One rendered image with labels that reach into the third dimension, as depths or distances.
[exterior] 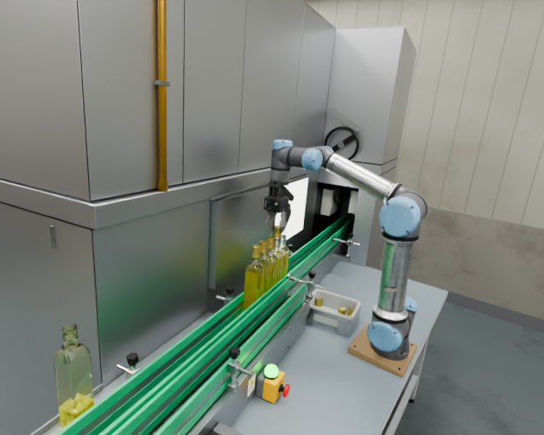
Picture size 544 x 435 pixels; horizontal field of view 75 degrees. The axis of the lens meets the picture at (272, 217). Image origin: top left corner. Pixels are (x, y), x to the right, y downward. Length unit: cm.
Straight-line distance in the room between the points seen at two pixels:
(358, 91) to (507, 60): 175
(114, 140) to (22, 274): 52
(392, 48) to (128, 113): 160
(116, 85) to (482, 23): 326
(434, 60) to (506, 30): 55
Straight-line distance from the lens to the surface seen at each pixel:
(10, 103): 112
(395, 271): 122
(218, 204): 125
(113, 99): 94
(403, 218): 114
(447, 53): 377
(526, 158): 365
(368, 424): 127
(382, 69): 221
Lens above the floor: 162
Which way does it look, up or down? 16 degrees down
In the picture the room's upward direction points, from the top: 5 degrees clockwise
